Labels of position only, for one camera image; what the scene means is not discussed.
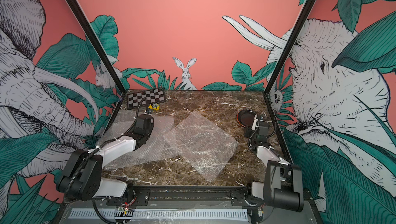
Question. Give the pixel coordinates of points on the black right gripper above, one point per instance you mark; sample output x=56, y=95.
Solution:
x=247, y=132

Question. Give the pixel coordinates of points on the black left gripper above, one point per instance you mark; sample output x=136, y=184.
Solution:
x=151, y=127

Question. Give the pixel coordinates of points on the black dinner plate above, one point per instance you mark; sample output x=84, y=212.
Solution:
x=246, y=117

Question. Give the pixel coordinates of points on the pink bubble bundle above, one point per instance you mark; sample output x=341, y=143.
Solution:
x=155, y=149

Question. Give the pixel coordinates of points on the bubble plate bundle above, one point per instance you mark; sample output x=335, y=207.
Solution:
x=204, y=145

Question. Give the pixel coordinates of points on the clear bubble wrap sheet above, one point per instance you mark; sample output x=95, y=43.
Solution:
x=122, y=122

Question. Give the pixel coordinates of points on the orange dinner plate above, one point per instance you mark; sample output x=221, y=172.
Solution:
x=237, y=118

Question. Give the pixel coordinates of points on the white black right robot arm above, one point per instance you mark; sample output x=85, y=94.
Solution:
x=283, y=187

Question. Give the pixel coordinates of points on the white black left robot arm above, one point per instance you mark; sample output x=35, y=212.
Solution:
x=82, y=179

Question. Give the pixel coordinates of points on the small yellow toy block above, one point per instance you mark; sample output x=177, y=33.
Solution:
x=153, y=107

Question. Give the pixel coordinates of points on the black white chessboard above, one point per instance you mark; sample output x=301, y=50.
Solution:
x=152, y=96

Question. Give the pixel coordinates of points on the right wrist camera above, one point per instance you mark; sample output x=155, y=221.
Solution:
x=254, y=124

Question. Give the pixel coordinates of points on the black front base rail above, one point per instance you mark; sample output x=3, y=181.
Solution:
x=135, y=196

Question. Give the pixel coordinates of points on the white slotted cable duct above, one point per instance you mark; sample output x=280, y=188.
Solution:
x=145, y=214

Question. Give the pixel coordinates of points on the black right frame post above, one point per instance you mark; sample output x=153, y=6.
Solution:
x=306, y=9

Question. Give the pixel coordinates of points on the black frame post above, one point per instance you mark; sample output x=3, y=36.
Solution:
x=92, y=37
x=306, y=9

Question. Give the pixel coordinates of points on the black left frame post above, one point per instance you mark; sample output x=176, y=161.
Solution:
x=92, y=37

